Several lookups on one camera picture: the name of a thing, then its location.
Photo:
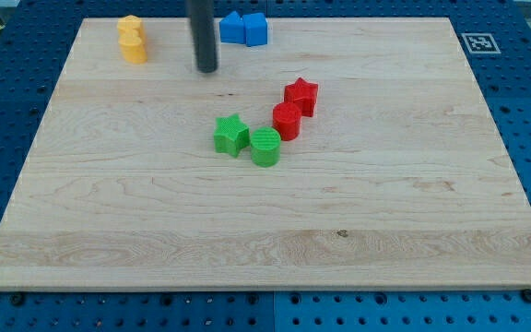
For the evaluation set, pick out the green cylinder block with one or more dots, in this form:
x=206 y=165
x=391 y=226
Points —
x=265 y=146

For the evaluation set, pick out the green star block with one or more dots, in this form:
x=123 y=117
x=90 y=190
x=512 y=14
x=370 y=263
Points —
x=231 y=135

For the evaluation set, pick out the red cylinder block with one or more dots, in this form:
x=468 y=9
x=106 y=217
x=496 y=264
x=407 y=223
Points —
x=286 y=118

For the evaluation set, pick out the red star block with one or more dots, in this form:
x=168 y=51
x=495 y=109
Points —
x=304 y=94

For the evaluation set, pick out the wooden board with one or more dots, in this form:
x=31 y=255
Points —
x=400 y=180

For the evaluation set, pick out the blue cube block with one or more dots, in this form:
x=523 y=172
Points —
x=256 y=29

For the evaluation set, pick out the blue triangle block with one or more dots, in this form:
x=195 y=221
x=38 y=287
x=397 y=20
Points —
x=231 y=28

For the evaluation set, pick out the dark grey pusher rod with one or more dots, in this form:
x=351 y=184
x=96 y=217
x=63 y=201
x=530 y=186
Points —
x=201 y=19

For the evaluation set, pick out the yellow heart block front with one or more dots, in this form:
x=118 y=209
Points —
x=133 y=48

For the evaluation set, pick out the yellow block rear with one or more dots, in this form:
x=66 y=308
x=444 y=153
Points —
x=133 y=23

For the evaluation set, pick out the white fiducial marker tag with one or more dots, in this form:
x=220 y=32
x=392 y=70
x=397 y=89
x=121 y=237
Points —
x=480 y=43

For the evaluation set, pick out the black bolt left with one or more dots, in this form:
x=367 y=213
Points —
x=17 y=299

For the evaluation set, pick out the black bolt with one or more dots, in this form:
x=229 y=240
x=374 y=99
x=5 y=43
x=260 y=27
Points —
x=17 y=299
x=526 y=295

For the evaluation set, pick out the black bolt right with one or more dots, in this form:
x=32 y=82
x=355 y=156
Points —
x=526 y=295

